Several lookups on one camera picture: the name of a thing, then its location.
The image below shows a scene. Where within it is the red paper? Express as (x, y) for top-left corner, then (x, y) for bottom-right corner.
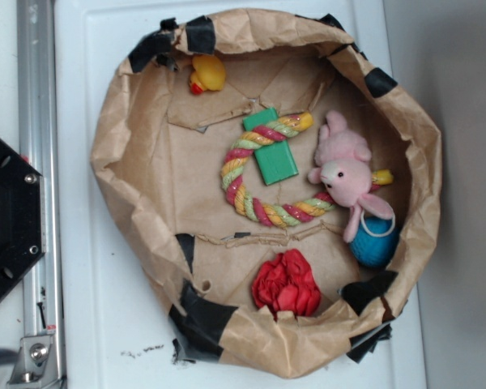
(251, 249), (322, 317)

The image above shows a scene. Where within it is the green rectangular block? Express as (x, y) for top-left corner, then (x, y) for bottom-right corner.
(242, 108), (298, 186)

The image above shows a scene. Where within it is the brown paper bag bin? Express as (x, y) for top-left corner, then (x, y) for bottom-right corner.
(91, 9), (442, 378)

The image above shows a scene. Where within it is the pink plush bunny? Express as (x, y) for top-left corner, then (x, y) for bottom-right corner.
(308, 110), (394, 243)

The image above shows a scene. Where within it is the yellow rubber duck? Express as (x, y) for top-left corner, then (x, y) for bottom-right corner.
(190, 54), (226, 95)

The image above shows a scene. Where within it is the blue yarn ball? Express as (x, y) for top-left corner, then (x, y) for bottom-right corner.
(349, 213), (400, 268)

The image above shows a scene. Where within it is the multicolour rope ring toy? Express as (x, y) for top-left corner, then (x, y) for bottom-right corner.
(220, 113), (394, 229)

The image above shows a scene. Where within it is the aluminium extrusion rail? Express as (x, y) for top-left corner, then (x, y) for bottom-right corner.
(16, 1), (67, 388)

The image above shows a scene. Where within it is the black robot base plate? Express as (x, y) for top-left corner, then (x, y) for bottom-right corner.
(0, 139), (44, 302)

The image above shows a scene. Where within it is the metal corner bracket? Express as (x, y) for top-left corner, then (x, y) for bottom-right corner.
(7, 335), (58, 388)

